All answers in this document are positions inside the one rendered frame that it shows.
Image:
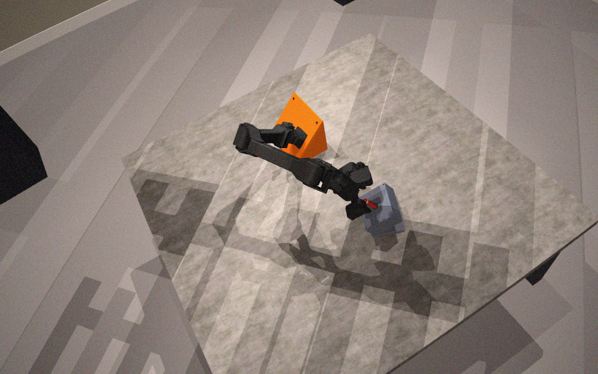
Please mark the red peg with white band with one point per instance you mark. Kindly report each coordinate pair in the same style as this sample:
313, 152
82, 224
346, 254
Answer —
370, 203

